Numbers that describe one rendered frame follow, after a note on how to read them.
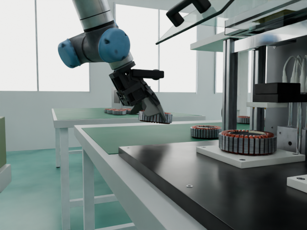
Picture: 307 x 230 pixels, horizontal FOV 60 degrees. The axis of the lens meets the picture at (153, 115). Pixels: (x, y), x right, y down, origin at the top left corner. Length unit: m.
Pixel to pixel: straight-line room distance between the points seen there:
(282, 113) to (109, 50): 0.52
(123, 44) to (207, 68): 5.28
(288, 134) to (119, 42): 0.43
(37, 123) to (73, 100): 0.72
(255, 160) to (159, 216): 0.22
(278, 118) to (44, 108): 4.38
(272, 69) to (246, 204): 0.60
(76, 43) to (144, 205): 0.48
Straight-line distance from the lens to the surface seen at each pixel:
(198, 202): 0.33
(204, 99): 5.81
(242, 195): 0.36
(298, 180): 0.41
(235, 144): 0.53
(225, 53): 0.79
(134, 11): 5.39
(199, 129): 0.91
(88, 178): 1.40
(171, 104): 5.43
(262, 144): 0.53
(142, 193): 0.41
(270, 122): 0.88
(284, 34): 0.65
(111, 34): 0.62
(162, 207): 0.37
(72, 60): 0.73
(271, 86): 0.59
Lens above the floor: 0.89
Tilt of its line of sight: 4 degrees down
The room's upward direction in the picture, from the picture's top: straight up
